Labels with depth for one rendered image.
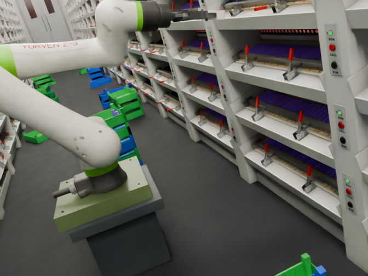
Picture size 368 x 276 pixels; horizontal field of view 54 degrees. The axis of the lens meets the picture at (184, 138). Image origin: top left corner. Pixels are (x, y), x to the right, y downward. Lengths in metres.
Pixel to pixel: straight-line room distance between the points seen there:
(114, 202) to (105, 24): 0.57
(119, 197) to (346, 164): 0.70
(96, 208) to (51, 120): 0.35
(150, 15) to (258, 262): 0.88
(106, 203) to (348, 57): 0.83
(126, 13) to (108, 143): 0.40
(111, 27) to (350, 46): 0.67
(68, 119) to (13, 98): 0.15
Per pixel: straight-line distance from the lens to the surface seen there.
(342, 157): 1.06
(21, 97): 1.05
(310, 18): 0.99
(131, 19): 1.18
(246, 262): 1.32
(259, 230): 1.44
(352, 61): 0.93
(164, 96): 2.90
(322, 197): 1.28
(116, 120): 2.00
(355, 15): 0.88
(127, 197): 1.24
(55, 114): 1.06
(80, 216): 1.25
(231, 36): 1.53
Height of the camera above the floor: 0.88
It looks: 21 degrees down
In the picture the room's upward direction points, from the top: 16 degrees counter-clockwise
